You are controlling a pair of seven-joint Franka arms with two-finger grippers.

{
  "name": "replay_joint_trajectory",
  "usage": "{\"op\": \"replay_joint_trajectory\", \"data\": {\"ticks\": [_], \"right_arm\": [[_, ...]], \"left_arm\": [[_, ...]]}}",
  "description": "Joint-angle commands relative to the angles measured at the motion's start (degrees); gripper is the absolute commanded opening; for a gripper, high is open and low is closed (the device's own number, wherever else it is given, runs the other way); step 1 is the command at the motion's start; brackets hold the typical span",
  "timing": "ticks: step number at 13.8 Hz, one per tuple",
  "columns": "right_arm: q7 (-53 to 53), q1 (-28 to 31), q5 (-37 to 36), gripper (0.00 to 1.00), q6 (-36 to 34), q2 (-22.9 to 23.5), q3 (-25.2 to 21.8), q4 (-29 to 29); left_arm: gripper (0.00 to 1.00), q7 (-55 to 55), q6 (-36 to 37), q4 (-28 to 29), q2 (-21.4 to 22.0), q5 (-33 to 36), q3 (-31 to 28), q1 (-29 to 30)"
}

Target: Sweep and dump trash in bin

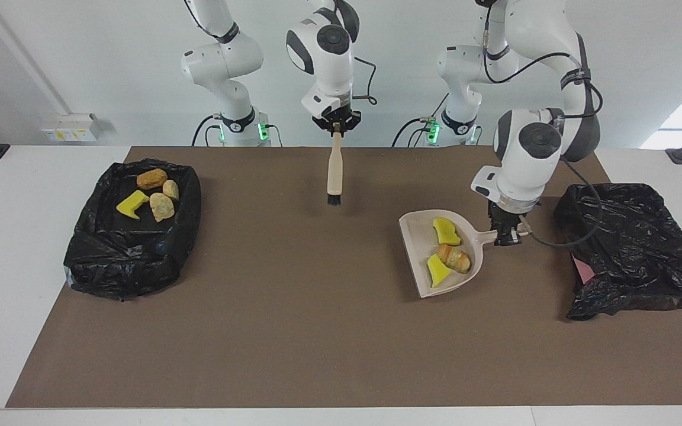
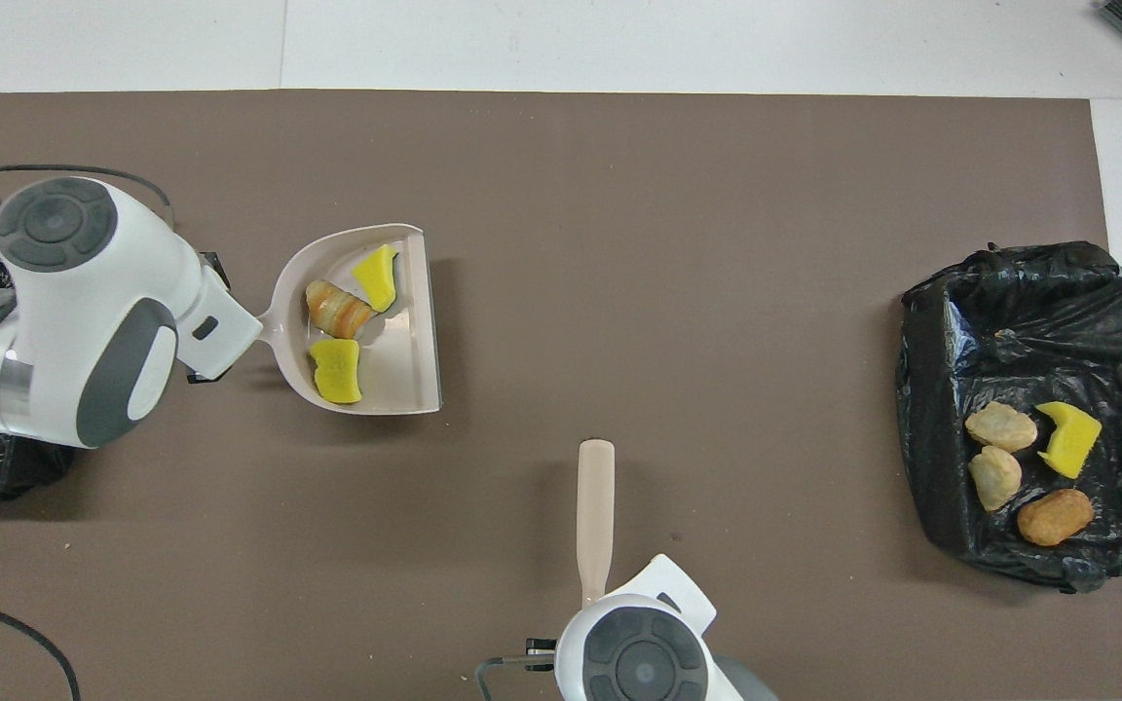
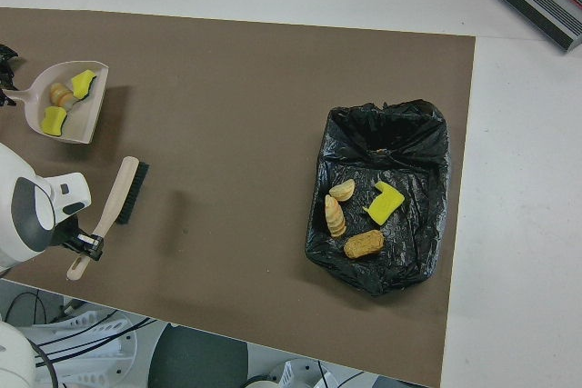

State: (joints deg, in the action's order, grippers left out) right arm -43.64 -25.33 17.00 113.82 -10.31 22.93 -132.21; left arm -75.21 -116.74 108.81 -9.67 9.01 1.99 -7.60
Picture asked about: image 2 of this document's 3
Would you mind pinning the yellow green sponge block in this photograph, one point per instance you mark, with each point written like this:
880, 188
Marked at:
337, 375

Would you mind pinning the brown fried bread roll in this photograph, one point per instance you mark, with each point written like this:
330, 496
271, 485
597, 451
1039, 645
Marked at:
1055, 517

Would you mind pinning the black bag lined bin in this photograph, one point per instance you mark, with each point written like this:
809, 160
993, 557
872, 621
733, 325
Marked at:
931, 438

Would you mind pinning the pale dumpling piece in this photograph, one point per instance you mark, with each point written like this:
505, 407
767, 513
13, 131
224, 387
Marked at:
994, 477
1001, 426

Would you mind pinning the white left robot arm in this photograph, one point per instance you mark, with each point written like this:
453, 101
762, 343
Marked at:
84, 292

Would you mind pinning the notched yellow sponge piece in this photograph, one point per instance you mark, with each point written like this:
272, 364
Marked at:
1069, 440

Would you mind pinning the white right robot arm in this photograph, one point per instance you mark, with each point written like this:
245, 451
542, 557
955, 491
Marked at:
658, 594

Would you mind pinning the striped croissant bread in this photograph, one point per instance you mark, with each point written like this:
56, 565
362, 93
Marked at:
337, 310

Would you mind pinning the yellow sponge wedge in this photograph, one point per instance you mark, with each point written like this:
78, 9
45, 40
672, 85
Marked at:
376, 277

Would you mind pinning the beige plastic dustpan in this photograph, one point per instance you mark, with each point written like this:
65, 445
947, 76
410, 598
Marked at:
405, 350

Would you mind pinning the brown table mat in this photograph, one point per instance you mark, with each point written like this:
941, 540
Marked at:
717, 146

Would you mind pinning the beige hand brush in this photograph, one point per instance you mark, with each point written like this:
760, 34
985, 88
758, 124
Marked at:
595, 506

